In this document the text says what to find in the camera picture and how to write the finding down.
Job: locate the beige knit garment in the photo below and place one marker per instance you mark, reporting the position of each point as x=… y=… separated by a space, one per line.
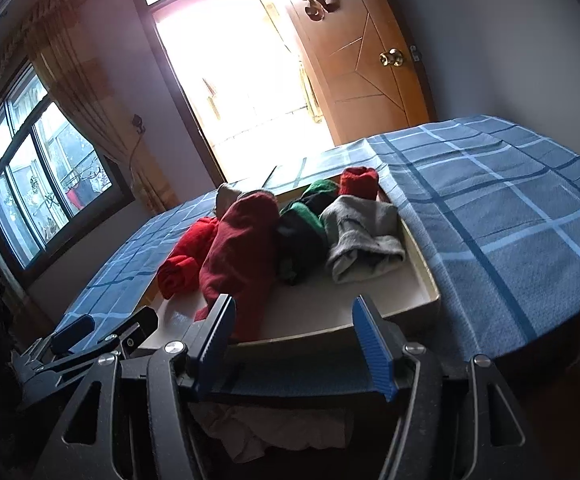
x=225 y=196

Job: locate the bright red garment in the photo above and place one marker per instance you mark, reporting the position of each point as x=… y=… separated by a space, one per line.
x=179 y=272

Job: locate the small red garment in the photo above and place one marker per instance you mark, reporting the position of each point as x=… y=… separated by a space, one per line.
x=361 y=182

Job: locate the wall curtain hook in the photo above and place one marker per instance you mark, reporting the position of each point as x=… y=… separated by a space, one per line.
x=138 y=124

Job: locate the window with dark frame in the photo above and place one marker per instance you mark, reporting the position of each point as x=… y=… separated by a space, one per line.
x=55 y=186

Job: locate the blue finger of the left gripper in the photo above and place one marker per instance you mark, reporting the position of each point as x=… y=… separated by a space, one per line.
x=132 y=332
x=62 y=341

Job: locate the beige curtain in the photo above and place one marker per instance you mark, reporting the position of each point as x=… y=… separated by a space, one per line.
x=55 y=42

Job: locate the orange wooden door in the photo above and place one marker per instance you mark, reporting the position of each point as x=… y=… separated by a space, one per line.
x=358 y=95

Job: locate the pale pink crumpled garment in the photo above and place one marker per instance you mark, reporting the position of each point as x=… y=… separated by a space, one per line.
x=247 y=431

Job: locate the green and navy garment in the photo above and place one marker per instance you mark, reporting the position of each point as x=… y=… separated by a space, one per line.
x=300 y=244

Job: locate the brass door knob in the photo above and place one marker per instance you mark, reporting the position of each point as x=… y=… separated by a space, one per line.
x=392 y=57

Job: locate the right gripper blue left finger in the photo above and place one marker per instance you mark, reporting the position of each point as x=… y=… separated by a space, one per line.
x=207 y=350

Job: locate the light grey garment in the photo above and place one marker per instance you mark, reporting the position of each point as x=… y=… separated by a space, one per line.
x=365 y=239

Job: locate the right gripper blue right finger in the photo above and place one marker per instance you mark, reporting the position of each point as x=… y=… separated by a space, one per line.
x=382 y=343

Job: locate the dark red garment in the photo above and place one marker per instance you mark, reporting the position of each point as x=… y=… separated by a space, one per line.
x=240 y=262

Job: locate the blue plaid bed sheet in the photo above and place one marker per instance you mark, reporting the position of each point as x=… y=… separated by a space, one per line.
x=495 y=209

